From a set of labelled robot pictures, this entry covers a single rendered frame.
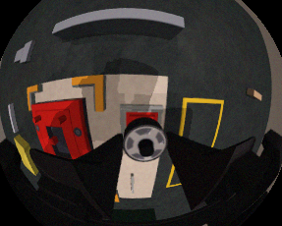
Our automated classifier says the yellow rectangular outline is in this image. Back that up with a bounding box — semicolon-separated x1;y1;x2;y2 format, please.
167;97;224;188

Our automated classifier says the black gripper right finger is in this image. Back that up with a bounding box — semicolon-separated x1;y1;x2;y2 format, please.
165;133;255;211

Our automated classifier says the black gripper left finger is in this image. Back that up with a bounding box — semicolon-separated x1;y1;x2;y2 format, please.
29;134;124;220

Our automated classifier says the yellow rectangular block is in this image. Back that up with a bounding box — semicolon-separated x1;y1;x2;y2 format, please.
14;134;38;176

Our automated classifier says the tan rectangular block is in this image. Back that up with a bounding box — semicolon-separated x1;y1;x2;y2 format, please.
247;88;262;101

